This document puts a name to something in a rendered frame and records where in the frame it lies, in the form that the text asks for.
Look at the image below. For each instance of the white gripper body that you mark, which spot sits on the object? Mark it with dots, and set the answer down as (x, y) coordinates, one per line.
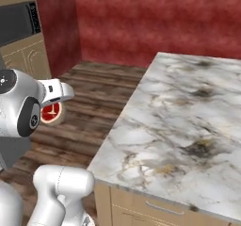
(67, 92)

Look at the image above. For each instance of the tan drawer front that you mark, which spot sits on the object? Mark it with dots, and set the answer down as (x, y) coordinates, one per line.
(135, 212)

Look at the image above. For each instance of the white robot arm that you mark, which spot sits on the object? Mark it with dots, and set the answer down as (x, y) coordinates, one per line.
(17, 107)

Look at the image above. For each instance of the tan cupboard run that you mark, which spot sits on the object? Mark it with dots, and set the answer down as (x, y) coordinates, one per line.
(29, 57)

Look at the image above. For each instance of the red raw steak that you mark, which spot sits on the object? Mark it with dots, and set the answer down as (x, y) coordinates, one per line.
(50, 114)

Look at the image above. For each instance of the black microwave oven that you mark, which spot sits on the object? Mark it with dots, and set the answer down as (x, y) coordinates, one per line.
(15, 22)

